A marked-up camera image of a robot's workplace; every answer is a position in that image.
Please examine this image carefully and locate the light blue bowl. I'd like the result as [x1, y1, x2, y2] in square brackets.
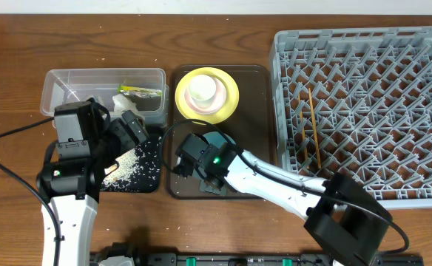
[203, 132, 226, 148]

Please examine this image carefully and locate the white tissue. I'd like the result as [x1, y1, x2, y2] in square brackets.
[112, 94, 138, 115]

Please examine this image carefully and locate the green yellow snack wrapper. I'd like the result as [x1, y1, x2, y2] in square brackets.
[118, 84, 162, 99]

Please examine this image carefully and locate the rice pile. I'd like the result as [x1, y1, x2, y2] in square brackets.
[101, 134, 163, 185]

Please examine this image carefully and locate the pink bowl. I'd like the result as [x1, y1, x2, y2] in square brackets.
[185, 76, 227, 115]

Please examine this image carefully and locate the yellow plate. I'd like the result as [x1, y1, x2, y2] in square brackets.
[175, 66, 240, 124]

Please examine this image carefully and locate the cream white cup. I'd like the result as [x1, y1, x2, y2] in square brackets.
[188, 75, 217, 101]

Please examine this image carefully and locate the wooden chopstick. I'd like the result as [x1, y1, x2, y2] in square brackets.
[298, 94, 309, 170]
[308, 89, 321, 170]

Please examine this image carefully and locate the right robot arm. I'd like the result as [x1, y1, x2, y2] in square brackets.
[194, 144, 392, 265]

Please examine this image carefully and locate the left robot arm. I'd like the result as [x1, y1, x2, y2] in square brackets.
[37, 111, 148, 265]

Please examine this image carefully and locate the clear plastic waste bin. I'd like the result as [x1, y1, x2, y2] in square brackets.
[41, 68, 169, 127]

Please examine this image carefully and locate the grey plastic dishwasher rack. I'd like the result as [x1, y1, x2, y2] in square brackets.
[270, 27, 432, 209]

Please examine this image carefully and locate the black plastic tray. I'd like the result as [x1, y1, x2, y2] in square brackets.
[97, 125, 165, 194]

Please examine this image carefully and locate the dark brown serving tray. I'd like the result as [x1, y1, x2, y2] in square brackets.
[166, 64, 277, 200]

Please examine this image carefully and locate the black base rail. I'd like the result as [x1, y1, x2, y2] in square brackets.
[90, 243, 424, 266]

